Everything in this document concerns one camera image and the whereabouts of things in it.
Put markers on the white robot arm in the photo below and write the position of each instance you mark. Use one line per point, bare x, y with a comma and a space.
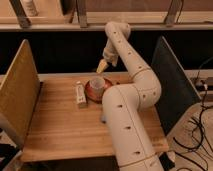
122, 103

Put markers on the left wooden side panel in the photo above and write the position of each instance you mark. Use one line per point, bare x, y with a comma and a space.
19, 90

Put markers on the right dark side panel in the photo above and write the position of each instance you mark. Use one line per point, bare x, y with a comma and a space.
179, 99

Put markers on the blue sponge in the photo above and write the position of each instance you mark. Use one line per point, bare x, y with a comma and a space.
103, 118

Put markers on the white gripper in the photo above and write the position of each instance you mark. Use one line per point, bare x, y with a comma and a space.
110, 55

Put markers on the copper round plate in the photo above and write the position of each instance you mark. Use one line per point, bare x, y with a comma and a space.
94, 97

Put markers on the wooden shelf rail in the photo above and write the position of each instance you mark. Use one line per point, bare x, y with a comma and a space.
140, 21

